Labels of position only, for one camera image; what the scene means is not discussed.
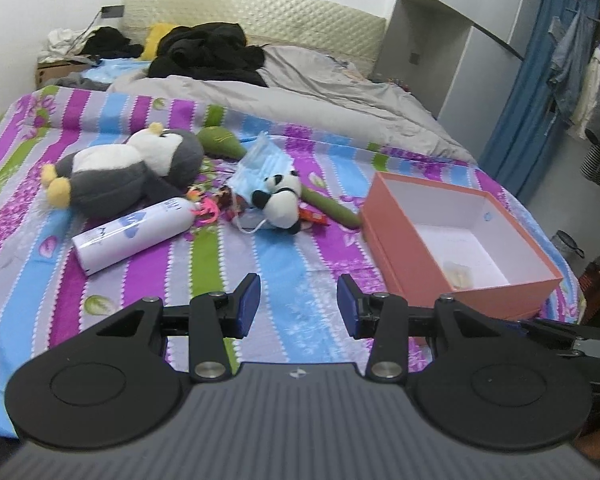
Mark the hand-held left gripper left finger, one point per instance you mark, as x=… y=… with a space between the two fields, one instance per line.
x=250 y=305

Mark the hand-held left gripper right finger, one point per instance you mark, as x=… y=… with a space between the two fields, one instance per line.
x=347 y=305

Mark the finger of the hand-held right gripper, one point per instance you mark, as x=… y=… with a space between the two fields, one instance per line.
x=570 y=332

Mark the pink cardboard box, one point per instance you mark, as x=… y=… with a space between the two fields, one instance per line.
x=415 y=270

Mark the red snack packet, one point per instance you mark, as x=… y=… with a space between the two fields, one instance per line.
x=314 y=216

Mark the small panda plush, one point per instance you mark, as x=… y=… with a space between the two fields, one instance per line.
x=280 y=205

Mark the blue face mask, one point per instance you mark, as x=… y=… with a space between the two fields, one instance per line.
x=262 y=165

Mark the striped floral bedsheet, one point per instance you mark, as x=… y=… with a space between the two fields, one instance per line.
x=290 y=260

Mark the white spray bottle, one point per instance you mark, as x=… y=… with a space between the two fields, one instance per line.
x=130 y=232

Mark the green plush massage stick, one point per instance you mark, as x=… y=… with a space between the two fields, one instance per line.
x=220 y=141

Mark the striped black white garment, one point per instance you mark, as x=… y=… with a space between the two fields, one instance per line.
x=597 y=165

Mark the grey and white penguin plush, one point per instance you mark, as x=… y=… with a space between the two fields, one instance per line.
x=130 y=180

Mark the grey duvet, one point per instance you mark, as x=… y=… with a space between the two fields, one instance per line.
x=330 y=100

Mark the blue curtain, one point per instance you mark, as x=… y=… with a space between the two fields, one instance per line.
x=520 y=110

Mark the hanging white garment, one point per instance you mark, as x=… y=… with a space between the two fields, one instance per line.
x=592 y=90

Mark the large black clothes pile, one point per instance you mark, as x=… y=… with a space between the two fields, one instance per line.
x=205 y=55

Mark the hanging denim garment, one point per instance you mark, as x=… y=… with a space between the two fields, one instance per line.
x=567 y=65

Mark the light blue cloth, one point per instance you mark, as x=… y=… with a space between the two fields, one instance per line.
x=112 y=69

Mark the grey wardrobe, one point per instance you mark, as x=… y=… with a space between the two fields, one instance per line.
x=480 y=60

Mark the dark grey cloth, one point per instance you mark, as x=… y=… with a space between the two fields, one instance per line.
x=77 y=81

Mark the cream quilted headboard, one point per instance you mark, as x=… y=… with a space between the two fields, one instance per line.
x=280 y=15

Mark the small black clothes pile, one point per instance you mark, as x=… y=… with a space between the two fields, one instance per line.
x=110 y=40

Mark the brown cardboard box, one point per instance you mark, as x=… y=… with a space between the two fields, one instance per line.
x=55 y=71

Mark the white crumpled cloth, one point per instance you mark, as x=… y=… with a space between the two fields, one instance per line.
x=62 y=45

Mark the black wall socket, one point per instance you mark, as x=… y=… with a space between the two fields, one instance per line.
x=112 y=11

